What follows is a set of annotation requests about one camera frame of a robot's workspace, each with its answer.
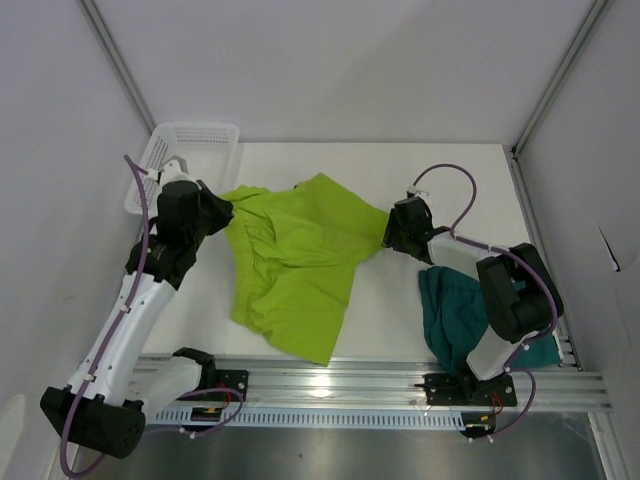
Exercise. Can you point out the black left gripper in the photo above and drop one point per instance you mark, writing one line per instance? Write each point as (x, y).
(221, 208)

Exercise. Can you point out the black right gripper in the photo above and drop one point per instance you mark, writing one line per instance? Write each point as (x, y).
(391, 237)

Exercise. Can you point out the lime green shorts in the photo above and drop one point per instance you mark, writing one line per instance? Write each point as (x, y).
(296, 253)

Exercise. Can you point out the teal green shorts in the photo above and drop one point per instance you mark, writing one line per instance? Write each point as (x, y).
(458, 331)

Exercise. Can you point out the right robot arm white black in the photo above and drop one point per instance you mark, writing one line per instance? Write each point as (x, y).
(522, 300)

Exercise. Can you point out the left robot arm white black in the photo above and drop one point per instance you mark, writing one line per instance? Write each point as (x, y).
(98, 409)

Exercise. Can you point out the white plastic basket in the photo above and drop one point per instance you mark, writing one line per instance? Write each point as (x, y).
(209, 149)

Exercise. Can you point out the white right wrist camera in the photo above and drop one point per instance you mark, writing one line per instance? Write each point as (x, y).
(413, 191)

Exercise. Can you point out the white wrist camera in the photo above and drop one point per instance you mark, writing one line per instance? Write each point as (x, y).
(174, 169)
(413, 191)

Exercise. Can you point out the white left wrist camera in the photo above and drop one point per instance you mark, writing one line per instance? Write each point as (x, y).
(174, 169)

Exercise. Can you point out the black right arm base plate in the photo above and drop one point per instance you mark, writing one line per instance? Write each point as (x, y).
(442, 389)

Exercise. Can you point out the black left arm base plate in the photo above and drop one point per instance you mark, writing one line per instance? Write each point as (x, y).
(232, 379)

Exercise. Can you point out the slotted white cable duct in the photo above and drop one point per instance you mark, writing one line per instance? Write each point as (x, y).
(252, 416)

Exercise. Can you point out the aluminium mounting rail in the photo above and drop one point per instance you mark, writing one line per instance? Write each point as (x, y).
(394, 385)

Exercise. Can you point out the left aluminium frame post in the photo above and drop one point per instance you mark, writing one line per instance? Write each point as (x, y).
(107, 43)

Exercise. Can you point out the aluminium frame post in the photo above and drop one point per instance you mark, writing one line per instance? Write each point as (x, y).
(107, 43)
(567, 63)

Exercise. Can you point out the right aluminium frame post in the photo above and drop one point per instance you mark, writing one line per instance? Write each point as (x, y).
(567, 63)

